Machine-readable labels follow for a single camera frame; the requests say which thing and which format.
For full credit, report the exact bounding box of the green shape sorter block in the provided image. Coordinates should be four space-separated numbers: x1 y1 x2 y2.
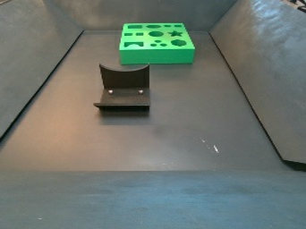
119 22 195 64

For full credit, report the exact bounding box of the black L-shaped holder stand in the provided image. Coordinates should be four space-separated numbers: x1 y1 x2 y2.
94 64 151 109

